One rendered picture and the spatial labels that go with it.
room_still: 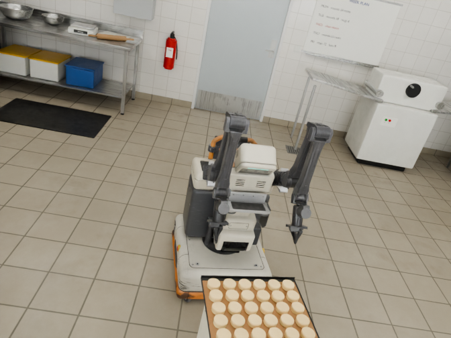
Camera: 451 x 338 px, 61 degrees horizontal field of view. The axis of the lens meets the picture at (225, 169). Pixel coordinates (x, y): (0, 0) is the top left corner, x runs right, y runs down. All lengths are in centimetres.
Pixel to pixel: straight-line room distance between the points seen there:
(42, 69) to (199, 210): 352
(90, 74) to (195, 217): 317
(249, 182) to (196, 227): 64
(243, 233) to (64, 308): 118
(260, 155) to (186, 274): 91
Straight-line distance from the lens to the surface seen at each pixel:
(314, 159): 194
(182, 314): 262
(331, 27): 567
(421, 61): 620
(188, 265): 252
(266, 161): 208
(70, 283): 277
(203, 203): 253
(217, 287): 152
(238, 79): 570
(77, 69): 535
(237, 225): 235
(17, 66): 566
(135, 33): 561
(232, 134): 175
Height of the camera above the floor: 199
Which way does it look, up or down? 28 degrees down
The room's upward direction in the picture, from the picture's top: 13 degrees clockwise
